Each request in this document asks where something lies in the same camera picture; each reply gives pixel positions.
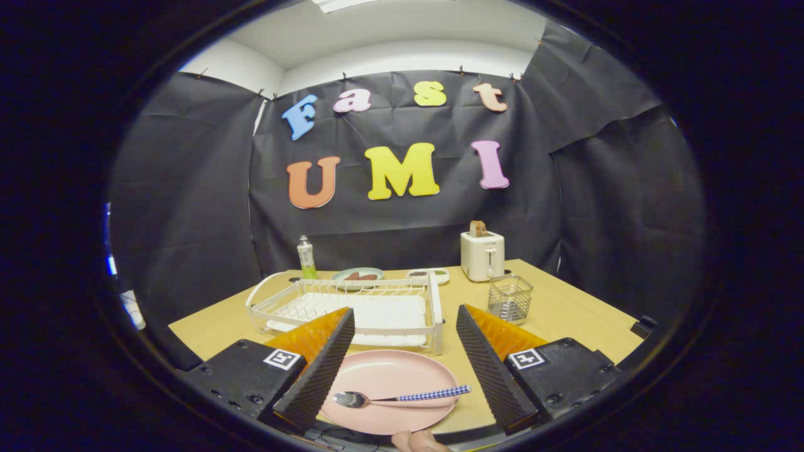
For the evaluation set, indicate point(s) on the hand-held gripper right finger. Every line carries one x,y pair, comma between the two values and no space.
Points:
493,376

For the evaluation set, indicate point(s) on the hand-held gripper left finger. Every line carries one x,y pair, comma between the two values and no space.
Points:
320,376

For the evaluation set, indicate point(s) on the pink plate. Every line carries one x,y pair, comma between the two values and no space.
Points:
389,373

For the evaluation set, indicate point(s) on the white dish rack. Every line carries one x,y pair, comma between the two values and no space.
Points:
389,311

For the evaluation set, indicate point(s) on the pale green plate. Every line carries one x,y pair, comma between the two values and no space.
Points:
338,276

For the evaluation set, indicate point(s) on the white two-compartment dish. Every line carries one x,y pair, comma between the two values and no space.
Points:
440,279

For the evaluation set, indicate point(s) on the green dish soap bottle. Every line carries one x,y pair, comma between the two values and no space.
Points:
307,260

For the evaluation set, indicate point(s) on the cream toaster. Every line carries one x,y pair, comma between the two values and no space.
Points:
482,257

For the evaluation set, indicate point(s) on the brown toast slice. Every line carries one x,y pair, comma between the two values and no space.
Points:
478,229

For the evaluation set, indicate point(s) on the black chair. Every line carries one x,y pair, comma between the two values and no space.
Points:
644,328

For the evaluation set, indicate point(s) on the black backdrop cloth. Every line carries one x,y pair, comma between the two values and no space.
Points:
408,232

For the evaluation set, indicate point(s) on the ceiling light panel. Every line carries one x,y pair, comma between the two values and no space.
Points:
345,4

